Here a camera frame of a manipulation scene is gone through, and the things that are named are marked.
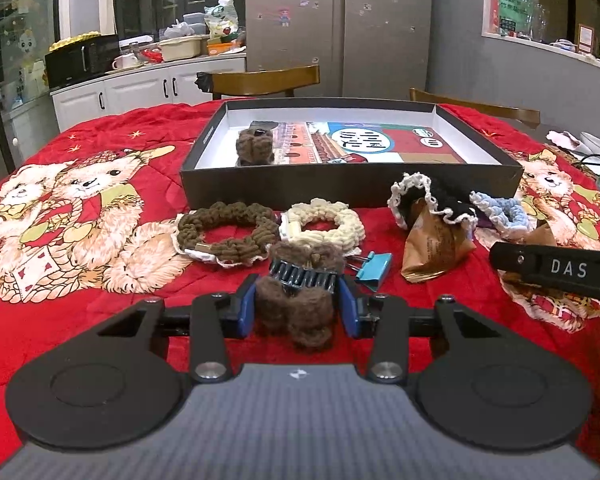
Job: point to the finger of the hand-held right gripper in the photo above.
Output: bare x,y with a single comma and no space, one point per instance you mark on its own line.
515,259

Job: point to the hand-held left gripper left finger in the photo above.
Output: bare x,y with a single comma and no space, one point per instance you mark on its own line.
246,310

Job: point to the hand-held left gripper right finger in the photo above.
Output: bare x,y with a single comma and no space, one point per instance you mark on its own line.
347,310

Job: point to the brown knit hair clip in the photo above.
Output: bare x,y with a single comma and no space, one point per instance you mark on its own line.
300,300

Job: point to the black cardboard box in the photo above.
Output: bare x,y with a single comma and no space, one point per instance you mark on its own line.
340,187

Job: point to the small brown paper wrapper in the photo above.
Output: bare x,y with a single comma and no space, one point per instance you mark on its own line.
540,235

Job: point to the teal binder clip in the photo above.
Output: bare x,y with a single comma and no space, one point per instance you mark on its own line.
372,267

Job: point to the light blue knit scrunchie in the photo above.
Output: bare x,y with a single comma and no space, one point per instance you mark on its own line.
505,210

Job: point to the olive brown knit scrunchie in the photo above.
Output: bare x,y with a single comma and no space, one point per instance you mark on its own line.
225,247

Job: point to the brown snack packet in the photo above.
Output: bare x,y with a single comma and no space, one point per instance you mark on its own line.
432,247

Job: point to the cream knit scrunchie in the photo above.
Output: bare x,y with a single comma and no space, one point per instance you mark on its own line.
330,227

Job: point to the black white lace scrunchie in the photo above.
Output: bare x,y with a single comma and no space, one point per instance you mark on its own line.
410,192

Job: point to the pink cloth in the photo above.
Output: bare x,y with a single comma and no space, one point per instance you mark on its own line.
565,138

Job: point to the red teddy bear blanket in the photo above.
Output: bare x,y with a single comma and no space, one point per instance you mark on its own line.
80,280

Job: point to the printed picture sheet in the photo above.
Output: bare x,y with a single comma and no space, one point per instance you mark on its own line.
375,142

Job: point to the small framed card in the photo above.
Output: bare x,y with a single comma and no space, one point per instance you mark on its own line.
586,40

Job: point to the wooden chair with dark cloth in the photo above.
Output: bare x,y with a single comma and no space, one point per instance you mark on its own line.
265,80

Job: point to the white kitchen cabinet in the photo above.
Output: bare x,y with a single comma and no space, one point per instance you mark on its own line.
130,90

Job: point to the cream plastic basin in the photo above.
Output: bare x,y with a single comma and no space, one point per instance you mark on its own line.
180,47

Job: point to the white mug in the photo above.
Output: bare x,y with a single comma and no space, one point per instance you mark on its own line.
125,62

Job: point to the silver refrigerator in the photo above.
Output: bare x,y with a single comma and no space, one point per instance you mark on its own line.
340,25

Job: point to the green white snack bag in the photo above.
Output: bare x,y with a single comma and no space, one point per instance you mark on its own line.
220,17

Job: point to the black microwave oven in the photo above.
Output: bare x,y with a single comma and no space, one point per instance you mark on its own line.
80,60

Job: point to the yellow items on microwave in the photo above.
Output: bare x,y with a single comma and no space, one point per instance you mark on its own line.
75,40

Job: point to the glass door with stickers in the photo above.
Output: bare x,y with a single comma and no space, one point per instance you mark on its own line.
15,50

